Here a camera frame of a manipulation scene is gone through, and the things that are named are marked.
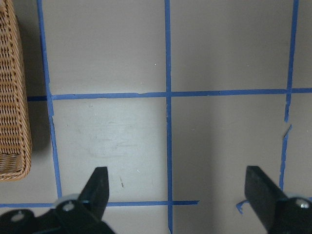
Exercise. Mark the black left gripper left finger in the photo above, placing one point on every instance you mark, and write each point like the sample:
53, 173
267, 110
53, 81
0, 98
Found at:
82, 213

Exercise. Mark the brown wicker basket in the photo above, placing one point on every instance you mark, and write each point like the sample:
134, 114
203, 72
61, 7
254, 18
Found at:
15, 134

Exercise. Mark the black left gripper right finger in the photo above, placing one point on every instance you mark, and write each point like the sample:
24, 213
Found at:
279, 213

